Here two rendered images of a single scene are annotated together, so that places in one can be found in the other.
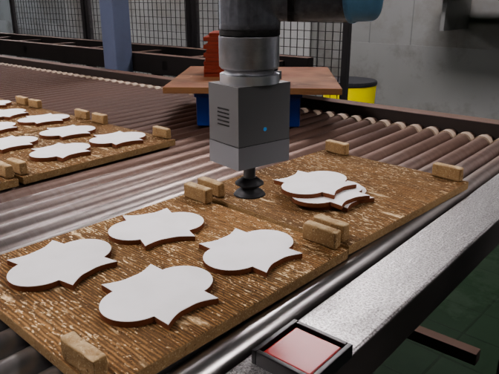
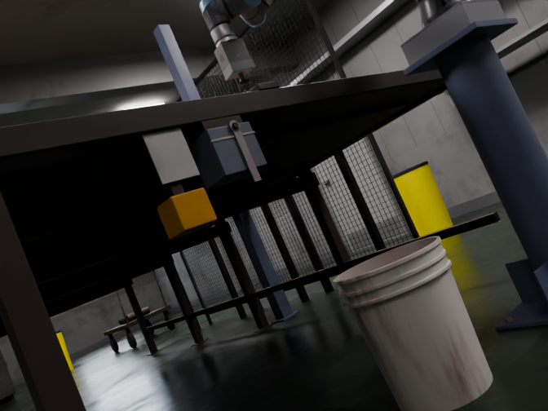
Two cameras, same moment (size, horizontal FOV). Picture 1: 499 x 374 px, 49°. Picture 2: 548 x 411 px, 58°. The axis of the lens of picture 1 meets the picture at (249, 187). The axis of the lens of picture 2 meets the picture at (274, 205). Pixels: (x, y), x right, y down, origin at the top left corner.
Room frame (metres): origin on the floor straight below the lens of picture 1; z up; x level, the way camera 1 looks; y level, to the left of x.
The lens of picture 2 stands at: (-0.86, -0.17, 0.52)
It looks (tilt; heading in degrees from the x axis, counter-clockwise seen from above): 4 degrees up; 9
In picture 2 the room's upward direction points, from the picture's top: 24 degrees counter-clockwise
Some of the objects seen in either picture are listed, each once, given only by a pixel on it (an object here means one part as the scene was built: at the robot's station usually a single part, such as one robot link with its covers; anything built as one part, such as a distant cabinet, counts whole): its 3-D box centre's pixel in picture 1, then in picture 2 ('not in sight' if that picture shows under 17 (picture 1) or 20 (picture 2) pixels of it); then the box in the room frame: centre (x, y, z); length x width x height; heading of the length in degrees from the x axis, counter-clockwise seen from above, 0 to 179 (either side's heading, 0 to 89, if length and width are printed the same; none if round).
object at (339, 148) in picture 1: (336, 147); not in sight; (1.22, -0.20, 0.95); 0.06 x 0.02 x 0.03; 46
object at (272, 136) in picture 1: (245, 115); (232, 59); (0.70, 0.00, 1.13); 0.10 x 0.09 x 0.16; 38
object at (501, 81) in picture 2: not in sight; (518, 168); (0.78, -0.67, 0.44); 0.38 x 0.38 x 0.87; 47
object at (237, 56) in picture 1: (251, 54); (224, 36); (0.70, 0.00, 1.21); 0.08 x 0.08 x 0.05
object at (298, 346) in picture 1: (302, 355); not in sight; (0.48, -0.06, 0.92); 0.06 x 0.06 x 0.01; 50
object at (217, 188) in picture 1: (210, 186); not in sight; (0.94, 0.07, 0.95); 0.06 x 0.02 x 0.03; 46
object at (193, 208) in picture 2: not in sight; (173, 181); (0.18, 0.18, 0.74); 0.09 x 0.08 x 0.24; 140
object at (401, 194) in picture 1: (333, 189); not in sight; (0.99, -0.16, 0.93); 0.41 x 0.35 x 0.02; 136
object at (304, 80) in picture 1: (255, 78); not in sight; (1.77, -0.02, 1.03); 0.50 x 0.50 x 0.02; 87
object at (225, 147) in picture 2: not in sight; (229, 156); (0.32, 0.07, 0.77); 0.14 x 0.11 x 0.18; 140
